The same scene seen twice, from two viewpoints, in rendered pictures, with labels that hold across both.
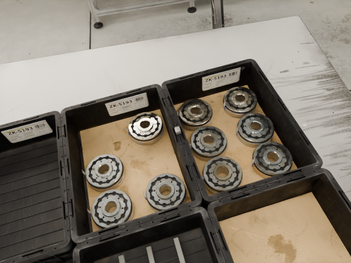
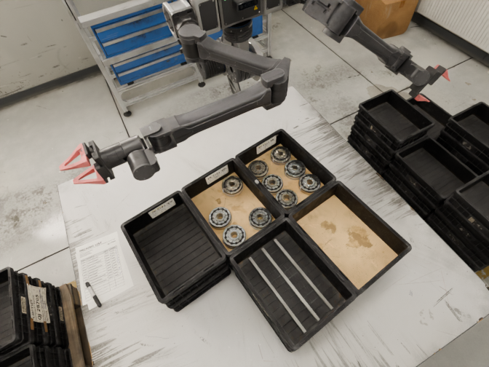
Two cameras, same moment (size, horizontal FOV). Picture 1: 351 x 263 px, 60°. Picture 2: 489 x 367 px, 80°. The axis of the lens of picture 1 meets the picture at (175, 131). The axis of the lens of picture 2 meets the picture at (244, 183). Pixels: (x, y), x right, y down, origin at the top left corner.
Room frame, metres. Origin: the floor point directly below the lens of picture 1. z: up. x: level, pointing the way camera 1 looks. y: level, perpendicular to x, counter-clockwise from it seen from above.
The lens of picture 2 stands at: (-0.19, 0.29, 2.05)
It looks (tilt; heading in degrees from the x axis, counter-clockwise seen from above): 57 degrees down; 340
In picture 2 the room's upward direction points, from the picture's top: 7 degrees counter-clockwise
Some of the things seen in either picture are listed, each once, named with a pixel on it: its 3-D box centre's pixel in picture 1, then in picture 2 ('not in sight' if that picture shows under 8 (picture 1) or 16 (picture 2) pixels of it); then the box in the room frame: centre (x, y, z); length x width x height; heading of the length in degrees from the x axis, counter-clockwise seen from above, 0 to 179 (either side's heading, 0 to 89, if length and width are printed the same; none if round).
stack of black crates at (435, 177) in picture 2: not in sight; (423, 179); (0.31, -1.18, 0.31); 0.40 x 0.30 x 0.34; 2
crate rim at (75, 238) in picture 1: (124, 152); (231, 202); (0.43, 0.14, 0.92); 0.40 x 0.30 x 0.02; 10
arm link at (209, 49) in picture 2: not in sight; (231, 62); (0.62, -0.01, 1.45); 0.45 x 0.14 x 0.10; 33
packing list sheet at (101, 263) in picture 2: not in sight; (101, 267); (0.51, 0.81, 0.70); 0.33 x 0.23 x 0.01; 2
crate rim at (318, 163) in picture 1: (232, 121); (283, 168); (0.48, -0.16, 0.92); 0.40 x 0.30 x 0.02; 10
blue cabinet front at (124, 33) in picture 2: not in sight; (147, 44); (2.38, 0.11, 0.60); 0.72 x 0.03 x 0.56; 92
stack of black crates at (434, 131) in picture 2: not in sight; (420, 125); (0.72, -1.56, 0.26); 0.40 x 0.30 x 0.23; 2
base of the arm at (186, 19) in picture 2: not in sight; (188, 30); (0.88, 0.05, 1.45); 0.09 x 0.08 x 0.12; 92
